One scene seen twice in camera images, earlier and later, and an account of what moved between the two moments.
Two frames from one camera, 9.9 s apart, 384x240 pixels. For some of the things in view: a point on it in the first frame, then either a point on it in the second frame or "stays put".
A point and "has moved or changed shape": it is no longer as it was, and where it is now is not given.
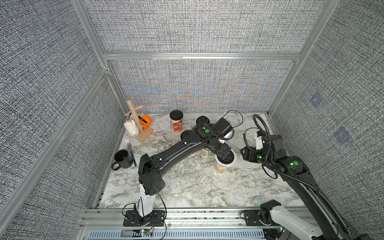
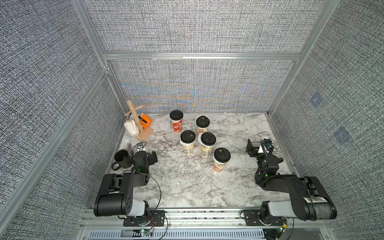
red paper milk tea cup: [177, 126] stays put
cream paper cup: [205, 153] stays put
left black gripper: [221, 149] to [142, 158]
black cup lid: [184, 134] stays put
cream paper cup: [221, 168] has moved or changed shape
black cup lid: [202, 119] stays put
